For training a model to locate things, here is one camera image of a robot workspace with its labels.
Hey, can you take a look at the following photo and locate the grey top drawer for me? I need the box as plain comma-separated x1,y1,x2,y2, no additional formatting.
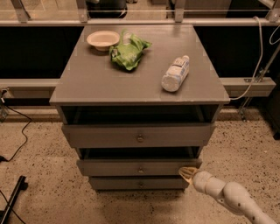
62,123,214,149

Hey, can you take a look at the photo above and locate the beige paper bowl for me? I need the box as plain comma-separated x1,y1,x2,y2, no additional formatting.
87,31,120,52

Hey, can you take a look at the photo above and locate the green chip bag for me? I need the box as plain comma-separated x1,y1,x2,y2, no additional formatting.
109,30,151,71

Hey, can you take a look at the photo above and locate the white hanging cable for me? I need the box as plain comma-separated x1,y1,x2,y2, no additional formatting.
229,16,264,102

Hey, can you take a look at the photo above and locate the grey drawer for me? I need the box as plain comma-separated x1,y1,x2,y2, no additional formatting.
77,147,202,177
89,176,188,191
62,123,214,149

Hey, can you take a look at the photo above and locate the black metal floor stand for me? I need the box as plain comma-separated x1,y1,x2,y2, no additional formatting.
0,176,28,224

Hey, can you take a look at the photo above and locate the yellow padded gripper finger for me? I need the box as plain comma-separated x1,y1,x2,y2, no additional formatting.
178,167,199,185

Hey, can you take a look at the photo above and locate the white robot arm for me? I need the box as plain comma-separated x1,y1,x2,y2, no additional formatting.
178,167,277,224

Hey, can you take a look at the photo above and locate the grey wooden drawer cabinet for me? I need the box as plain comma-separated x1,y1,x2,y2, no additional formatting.
48,24,231,193

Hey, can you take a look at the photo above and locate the grey metal railing frame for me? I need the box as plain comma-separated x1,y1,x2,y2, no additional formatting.
0,0,279,26

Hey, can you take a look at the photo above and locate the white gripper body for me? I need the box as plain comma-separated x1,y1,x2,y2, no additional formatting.
192,171,214,193

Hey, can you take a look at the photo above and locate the grey bottom drawer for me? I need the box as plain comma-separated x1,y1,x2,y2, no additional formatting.
89,176,188,191

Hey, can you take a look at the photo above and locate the white plastic bottle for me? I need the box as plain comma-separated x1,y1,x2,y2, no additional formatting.
161,55,190,92

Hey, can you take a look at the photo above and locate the black floor cable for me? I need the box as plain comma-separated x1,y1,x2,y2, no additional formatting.
0,97,32,163

